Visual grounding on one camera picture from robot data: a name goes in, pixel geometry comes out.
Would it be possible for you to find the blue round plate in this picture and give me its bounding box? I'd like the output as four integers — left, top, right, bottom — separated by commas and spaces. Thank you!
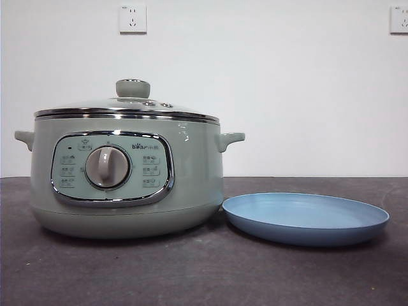
222, 191, 390, 248

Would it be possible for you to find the glass lid with green knob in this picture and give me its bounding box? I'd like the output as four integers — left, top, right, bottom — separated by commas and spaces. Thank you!
34, 78, 221, 124

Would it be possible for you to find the green electric steamer pot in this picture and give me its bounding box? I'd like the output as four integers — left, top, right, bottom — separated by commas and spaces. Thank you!
13, 113, 246, 240

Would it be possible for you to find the white wall socket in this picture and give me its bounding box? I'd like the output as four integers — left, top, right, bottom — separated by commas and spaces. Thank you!
390, 5, 408, 34
119, 4, 148, 34

